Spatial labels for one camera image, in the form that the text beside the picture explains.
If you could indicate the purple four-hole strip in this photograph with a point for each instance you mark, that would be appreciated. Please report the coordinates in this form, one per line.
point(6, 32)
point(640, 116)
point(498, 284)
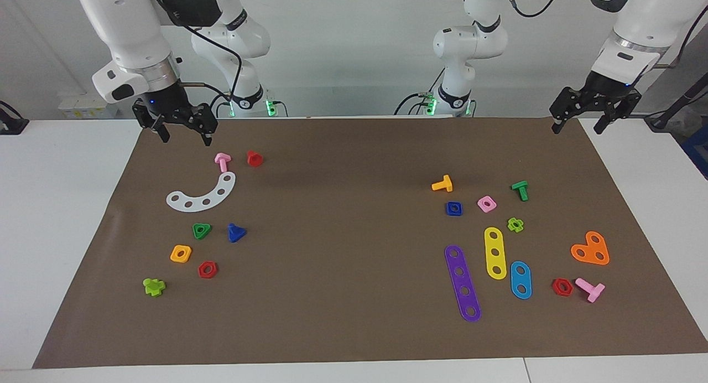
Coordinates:
point(462, 281)

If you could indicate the black stand pole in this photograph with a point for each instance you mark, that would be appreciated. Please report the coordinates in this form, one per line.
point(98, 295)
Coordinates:
point(677, 107)

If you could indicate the green plastic bolt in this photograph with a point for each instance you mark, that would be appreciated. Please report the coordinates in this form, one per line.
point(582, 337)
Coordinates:
point(521, 191)

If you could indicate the pink plastic bolt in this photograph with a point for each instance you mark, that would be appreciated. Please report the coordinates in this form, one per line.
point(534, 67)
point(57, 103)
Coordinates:
point(223, 161)
point(593, 290)

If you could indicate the blue storage bin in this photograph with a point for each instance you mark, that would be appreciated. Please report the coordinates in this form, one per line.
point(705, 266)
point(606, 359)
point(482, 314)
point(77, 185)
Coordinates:
point(698, 150)

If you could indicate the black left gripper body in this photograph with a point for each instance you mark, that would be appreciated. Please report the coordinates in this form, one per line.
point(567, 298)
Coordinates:
point(600, 92)

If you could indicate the green triangle nut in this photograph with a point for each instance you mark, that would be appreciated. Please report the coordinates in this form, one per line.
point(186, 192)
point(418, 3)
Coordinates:
point(202, 236)

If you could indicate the blue square nut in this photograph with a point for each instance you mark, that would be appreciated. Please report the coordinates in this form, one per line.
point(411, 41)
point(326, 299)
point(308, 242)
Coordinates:
point(459, 213)

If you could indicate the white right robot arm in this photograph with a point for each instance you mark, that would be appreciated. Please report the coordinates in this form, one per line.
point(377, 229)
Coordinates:
point(124, 29)

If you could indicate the lime cross nut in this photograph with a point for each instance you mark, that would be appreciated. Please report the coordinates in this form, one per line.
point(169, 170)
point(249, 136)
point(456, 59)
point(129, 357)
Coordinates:
point(520, 227)

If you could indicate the red hexagon nut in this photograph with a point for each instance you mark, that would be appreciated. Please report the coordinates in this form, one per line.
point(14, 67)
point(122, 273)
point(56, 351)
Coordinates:
point(569, 290)
point(213, 273)

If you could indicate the white power strip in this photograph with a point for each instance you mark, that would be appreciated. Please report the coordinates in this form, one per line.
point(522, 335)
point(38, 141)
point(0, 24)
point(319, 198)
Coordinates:
point(83, 105)

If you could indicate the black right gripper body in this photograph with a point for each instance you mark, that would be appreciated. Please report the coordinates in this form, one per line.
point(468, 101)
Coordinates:
point(166, 106)

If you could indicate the red plastic bolt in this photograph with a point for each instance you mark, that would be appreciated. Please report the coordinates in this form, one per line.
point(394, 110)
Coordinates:
point(254, 159)

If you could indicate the orange three-hole angle plate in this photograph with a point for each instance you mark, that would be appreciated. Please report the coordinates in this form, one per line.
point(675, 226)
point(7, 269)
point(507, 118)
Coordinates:
point(592, 251)

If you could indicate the blue triangle-head bolt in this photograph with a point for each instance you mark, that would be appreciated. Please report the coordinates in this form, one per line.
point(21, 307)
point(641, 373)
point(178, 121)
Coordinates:
point(235, 235)

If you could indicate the orange plastic bolt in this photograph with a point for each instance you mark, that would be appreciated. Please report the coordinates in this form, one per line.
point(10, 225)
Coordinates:
point(444, 185)

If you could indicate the orange square nut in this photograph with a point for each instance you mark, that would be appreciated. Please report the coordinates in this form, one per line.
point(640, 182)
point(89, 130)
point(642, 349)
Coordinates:
point(175, 257)

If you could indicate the white curved perforated plate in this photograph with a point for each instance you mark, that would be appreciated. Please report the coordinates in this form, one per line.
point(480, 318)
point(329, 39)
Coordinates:
point(214, 197)

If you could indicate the yellow three-hole strip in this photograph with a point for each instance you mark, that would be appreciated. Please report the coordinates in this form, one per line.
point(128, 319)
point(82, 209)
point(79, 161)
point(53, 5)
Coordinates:
point(495, 243)

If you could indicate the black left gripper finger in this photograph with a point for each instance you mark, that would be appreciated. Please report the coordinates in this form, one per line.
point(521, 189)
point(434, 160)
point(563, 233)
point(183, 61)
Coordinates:
point(601, 125)
point(556, 125)

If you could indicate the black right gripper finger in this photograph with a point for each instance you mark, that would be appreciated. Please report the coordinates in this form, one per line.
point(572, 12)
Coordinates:
point(207, 135)
point(164, 133)

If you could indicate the black clamp device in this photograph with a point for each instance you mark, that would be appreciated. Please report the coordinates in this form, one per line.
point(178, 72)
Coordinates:
point(11, 125)

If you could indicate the blue two-hole strip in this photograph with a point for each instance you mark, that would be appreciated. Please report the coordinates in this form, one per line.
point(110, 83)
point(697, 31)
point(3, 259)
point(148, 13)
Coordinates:
point(521, 280)

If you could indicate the lime cross-head bolt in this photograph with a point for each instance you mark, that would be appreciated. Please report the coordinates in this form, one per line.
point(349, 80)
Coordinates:
point(153, 288)

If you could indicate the pink square nut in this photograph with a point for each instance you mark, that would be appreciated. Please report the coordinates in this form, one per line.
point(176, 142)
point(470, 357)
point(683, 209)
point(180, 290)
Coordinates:
point(480, 201)

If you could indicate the brown table mat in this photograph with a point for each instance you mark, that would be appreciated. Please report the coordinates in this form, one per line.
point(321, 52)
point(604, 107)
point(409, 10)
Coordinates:
point(332, 294)

